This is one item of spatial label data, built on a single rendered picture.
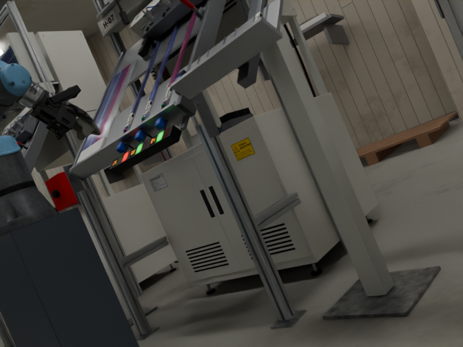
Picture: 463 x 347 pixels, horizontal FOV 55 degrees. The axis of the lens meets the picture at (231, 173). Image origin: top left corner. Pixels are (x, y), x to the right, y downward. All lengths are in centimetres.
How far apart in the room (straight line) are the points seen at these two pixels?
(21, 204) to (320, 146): 75
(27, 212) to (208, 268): 101
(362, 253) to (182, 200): 89
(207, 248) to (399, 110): 379
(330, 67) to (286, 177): 397
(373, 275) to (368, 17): 433
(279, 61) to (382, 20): 415
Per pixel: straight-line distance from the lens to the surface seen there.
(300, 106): 121
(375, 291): 130
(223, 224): 178
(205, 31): 157
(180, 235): 197
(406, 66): 528
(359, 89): 540
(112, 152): 163
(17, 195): 112
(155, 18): 193
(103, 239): 186
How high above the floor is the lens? 49
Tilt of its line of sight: 1 degrees down
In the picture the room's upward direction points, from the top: 24 degrees counter-clockwise
